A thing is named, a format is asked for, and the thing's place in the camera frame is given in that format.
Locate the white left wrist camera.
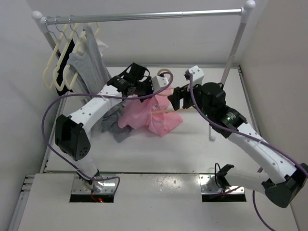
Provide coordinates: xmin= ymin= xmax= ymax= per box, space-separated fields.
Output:
xmin=151 ymin=75 xmax=169 ymax=92

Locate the cream hanger outer left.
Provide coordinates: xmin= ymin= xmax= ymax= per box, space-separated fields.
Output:
xmin=43 ymin=16 xmax=69 ymax=90

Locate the grey t-shirt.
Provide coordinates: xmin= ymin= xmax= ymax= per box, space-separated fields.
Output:
xmin=72 ymin=29 xmax=132 ymax=143

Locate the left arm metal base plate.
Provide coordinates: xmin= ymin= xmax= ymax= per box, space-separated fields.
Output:
xmin=71 ymin=174 xmax=117 ymax=195

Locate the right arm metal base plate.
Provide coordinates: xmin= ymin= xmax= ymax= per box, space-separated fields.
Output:
xmin=199 ymin=174 xmax=245 ymax=195

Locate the white front cover panel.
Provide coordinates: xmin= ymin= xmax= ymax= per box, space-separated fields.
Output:
xmin=19 ymin=174 xmax=297 ymax=231

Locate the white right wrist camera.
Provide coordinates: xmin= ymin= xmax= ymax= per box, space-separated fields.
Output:
xmin=184 ymin=65 xmax=205 ymax=86

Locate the tan plastic hanger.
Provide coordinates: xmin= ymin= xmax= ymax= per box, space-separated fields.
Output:
xmin=153 ymin=68 xmax=193 ymax=114

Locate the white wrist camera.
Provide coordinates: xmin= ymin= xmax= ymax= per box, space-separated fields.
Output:
xmin=184 ymin=65 xmax=205 ymax=86
xmin=151 ymin=75 xmax=169 ymax=92

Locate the white garment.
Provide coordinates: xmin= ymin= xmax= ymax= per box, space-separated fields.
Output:
xmin=74 ymin=38 xmax=109 ymax=58

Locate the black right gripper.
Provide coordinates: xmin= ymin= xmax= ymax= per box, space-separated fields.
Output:
xmin=168 ymin=79 xmax=213 ymax=119

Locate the cream hanger with black garment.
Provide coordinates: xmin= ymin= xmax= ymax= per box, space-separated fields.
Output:
xmin=52 ymin=15 xmax=79 ymax=91

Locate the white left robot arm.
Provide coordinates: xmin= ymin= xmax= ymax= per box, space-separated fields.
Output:
xmin=55 ymin=63 xmax=153 ymax=188

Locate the pink t-shirt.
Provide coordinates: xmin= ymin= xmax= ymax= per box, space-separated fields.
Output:
xmin=118 ymin=96 xmax=183 ymax=137

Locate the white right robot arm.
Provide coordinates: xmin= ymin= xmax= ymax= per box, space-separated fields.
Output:
xmin=168 ymin=82 xmax=308 ymax=208

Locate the silver clothes rack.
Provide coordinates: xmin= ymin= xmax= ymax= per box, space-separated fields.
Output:
xmin=31 ymin=0 xmax=256 ymax=141

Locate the cream hanger with grey shirt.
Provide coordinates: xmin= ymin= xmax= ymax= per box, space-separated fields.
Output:
xmin=63 ymin=23 xmax=100 ymax=90

